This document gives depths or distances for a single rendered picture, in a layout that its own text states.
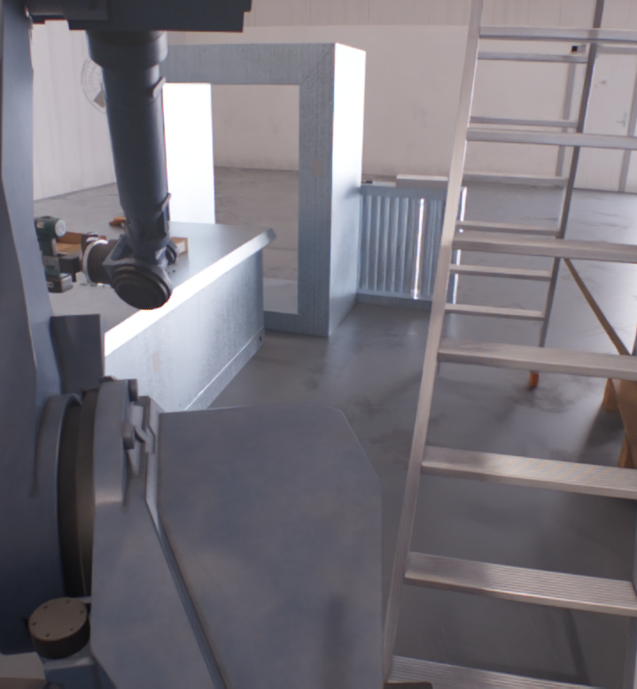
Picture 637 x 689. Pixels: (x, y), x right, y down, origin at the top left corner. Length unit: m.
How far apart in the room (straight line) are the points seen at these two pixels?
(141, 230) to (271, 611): 1.27
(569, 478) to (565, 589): 0.23
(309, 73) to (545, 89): 7.92
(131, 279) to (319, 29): 10.03
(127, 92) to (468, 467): 1.04
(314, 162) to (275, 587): 2.96
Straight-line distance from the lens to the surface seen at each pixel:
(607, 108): 11.14
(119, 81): 1.44
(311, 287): 3.59
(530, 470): 1.34
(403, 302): 4.22
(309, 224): 3.51
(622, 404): 2.86
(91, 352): 0.94
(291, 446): 0.81
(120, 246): 1.95
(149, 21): 1.16
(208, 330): 2.79
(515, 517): 2.30
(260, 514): 0.70
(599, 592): 1.43
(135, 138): 1.52
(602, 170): 11.19
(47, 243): 2.11
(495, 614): 1.93
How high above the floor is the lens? 1.32
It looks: 22 degrees down
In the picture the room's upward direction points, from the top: 1 degrees clockwise
